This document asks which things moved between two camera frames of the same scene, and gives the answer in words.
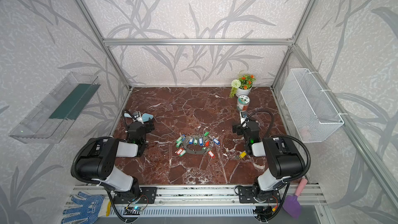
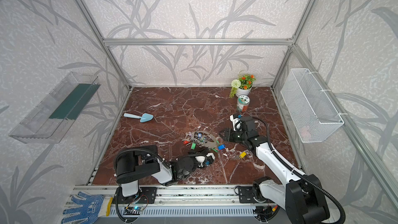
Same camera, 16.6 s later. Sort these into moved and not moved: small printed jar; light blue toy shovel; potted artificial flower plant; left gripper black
Moved: left gripper black
Not moved: small printed jar; potted artificial flower plant; light blue toy shovel
